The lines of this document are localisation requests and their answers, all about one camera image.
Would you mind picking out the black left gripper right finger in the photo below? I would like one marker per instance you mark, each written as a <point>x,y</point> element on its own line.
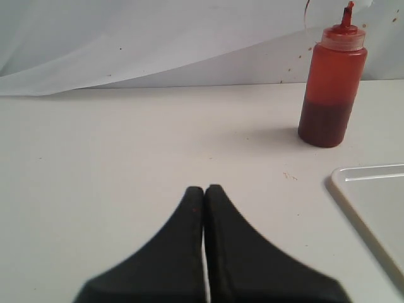
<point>245,267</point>

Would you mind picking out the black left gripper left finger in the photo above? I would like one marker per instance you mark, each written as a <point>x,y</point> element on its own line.
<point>168,268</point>

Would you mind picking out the red ketchup squeeze bottle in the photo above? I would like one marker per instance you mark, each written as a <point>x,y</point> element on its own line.
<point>337,64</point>

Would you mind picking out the white rectangular plastic tray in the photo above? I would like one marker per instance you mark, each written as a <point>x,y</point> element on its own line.
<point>372,200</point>

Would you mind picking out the white paper backdrop sheet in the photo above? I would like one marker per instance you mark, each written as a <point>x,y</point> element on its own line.
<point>54,46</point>

